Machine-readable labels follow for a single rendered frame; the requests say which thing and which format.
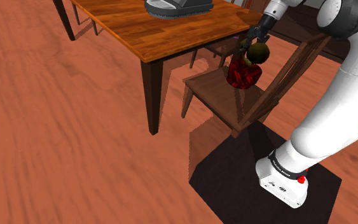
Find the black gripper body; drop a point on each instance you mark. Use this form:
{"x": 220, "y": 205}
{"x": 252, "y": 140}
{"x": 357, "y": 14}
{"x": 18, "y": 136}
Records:
{"x": 263, "y": 27}

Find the green-headed doll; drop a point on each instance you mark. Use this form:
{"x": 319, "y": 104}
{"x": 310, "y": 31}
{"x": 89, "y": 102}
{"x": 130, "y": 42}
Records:
{"x": 243, "y": 75}

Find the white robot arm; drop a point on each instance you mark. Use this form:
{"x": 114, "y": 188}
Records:
{"x": 333, "y": 102}

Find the brown wooden chair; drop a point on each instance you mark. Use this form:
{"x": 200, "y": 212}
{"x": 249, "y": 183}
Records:
{"x": 219, "y": 93}
{"x": 220, "y": 48}

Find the grey appliance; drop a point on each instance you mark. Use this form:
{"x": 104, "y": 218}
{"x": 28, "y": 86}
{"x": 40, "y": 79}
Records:
{"x": 178, "y": 9}

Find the brown wooden table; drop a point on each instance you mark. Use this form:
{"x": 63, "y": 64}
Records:
{"x": 172, "y": 34}

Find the dark robot stand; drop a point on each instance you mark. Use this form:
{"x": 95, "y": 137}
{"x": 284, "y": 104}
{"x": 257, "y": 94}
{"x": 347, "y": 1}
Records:
{"x": 228, "y": 186}

